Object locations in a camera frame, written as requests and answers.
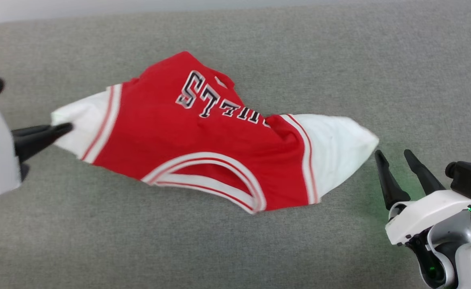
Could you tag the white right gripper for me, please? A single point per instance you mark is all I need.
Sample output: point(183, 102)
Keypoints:
point(424, 216)

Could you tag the red Bulls basketball jersey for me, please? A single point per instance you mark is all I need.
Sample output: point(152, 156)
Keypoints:
point(179, 136)

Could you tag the grey fabric sofa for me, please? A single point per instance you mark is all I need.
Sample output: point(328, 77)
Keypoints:
point(235, 249)

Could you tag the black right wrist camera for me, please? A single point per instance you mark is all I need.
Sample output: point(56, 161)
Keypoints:
point(470, 176)

